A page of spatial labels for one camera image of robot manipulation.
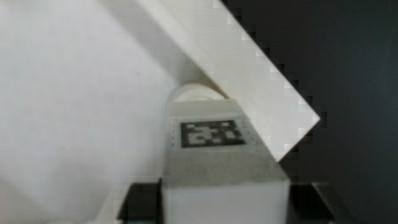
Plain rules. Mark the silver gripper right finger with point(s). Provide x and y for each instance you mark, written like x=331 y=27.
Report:
x=317 y=207

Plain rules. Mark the white leg with tag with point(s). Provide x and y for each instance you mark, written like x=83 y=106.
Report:
x=225 y=184

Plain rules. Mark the white square tabletop part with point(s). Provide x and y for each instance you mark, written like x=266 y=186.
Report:
x=97 y=56

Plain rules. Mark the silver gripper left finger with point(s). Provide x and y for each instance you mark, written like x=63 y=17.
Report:
x=139 y=209

